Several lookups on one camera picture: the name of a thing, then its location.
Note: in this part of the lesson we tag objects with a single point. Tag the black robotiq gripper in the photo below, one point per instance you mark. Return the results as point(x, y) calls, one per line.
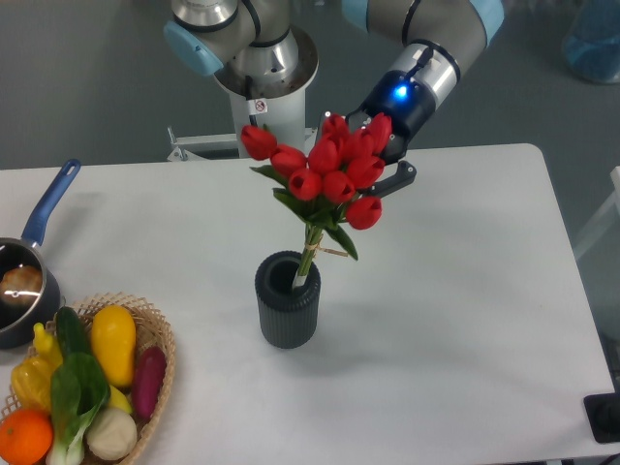
point(409, 104)

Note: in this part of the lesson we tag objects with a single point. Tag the red tulip bouquet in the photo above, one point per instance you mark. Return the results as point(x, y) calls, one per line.
point(324, 188)

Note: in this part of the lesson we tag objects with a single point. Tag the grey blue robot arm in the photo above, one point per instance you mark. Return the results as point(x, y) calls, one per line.
point(440, 39)

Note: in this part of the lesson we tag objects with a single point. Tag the dark grey ribbed vase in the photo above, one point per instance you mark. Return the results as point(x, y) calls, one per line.
point(288, 316)

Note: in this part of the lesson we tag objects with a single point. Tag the blue transparent container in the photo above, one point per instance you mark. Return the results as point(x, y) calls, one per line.
point(591, 47)

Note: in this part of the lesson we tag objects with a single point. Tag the purple eggplant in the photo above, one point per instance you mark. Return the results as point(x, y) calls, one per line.
point(148, 379)

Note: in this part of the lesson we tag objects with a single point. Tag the yellow squash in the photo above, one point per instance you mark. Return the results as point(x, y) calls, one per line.
point(113, 342)

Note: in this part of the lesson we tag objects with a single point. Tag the dark green cucumber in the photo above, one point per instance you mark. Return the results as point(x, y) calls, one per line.
point(70, 333)

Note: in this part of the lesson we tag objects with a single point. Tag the black device at edge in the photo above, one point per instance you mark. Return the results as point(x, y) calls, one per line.
point(603, 414)

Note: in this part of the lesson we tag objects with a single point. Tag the yellow banana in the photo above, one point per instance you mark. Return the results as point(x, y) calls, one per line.
point(119, 400)

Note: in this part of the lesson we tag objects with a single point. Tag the brown bread roll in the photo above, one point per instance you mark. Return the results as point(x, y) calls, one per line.
point(21, 286)

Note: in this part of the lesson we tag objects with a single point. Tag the green bok choy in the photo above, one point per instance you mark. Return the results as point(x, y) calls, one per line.
point(79, 390)

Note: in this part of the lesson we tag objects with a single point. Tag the small yellow gourd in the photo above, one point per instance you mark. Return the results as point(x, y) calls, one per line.
point(47, 346)

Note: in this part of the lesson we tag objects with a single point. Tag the woven wicker basket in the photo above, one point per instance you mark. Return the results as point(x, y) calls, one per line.
point(152, 330)

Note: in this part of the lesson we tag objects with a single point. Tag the yellow bell pepper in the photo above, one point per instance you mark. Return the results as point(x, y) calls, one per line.
point(31, 384)

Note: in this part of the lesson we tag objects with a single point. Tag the orange fruit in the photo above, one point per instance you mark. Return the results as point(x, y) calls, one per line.
point(26, 436)

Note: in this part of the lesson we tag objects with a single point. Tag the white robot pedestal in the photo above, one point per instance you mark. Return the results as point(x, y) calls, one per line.
point(267, 86)

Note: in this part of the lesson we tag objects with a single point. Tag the blue handled saucepan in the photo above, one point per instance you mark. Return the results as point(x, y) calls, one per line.
point(16, 321)

